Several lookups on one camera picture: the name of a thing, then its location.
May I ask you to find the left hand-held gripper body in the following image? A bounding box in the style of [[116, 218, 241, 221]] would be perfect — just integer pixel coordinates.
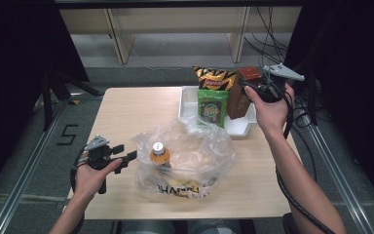
[[84, 135, 128, 195]]

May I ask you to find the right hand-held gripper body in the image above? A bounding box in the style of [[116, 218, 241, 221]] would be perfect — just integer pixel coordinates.
[[252, 62, 306, 104]]

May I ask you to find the person's right hand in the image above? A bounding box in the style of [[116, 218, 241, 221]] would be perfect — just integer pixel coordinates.
[[243, 82, 296, 137]]

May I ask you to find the green seaweed packet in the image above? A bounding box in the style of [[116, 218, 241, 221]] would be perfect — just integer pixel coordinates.
[[197, 89, 230, 129]]

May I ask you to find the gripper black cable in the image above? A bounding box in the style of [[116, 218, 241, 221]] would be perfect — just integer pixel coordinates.
[[261, 55, 337, 234], [70, 147, 91, 193]]

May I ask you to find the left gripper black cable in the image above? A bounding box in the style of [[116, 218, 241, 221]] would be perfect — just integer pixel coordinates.
[[70, 147, 91, 193]]

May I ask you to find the black curtain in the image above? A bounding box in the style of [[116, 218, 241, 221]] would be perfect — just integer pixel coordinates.
[[281, 0, 374, 215], [0, 0, 91, 209]]

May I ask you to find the person's right leg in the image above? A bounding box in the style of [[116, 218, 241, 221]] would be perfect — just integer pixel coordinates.
[[188, 219, 243, 234]]

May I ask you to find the orange juice bottle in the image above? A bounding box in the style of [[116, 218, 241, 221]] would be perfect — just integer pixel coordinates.
[[149, 141, 172, 169]]

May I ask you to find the person's left hand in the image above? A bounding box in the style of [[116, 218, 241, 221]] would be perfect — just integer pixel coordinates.
[[73, 157, 124, 204]]

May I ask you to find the black floor cable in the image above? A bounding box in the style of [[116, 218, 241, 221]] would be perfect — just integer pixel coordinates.
[[292, 97, 314, 130]]

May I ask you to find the brown box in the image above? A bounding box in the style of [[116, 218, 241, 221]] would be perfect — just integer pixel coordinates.
[[226, 66, 263, 120]]

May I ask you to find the white plastic bin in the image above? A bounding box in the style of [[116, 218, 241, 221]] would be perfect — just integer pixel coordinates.
[[178, 85, 258, 138]]

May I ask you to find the white floor cable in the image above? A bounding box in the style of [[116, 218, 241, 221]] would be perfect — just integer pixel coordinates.
[[131, 48, 197, 71]]

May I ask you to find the bundle of black cables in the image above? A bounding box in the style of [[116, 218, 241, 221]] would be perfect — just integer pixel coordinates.
[[243, 6, 290, 67]]

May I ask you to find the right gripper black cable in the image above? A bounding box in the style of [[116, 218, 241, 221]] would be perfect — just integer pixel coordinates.
[[261, 55, 337, 234]]

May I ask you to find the yellow black chips packet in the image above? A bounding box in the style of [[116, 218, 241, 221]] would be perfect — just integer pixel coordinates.
[[193, 65, 239, 92]]

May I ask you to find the small yellow packet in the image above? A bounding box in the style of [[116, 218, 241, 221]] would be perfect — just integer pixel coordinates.
[[168, 178, 203, 188]]

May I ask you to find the clear plastic bag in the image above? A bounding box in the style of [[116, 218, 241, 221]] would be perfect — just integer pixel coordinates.
[[131, 116, 237, 201]]

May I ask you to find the black metal stand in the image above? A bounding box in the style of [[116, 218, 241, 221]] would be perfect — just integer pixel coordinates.
[[42, 69, 101, 131], [291, 61, 319, 126]]

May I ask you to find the metal floor rail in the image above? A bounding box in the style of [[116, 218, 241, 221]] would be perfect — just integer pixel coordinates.
[[0, 94, 71, 234], [300, 106, 374, 234]]

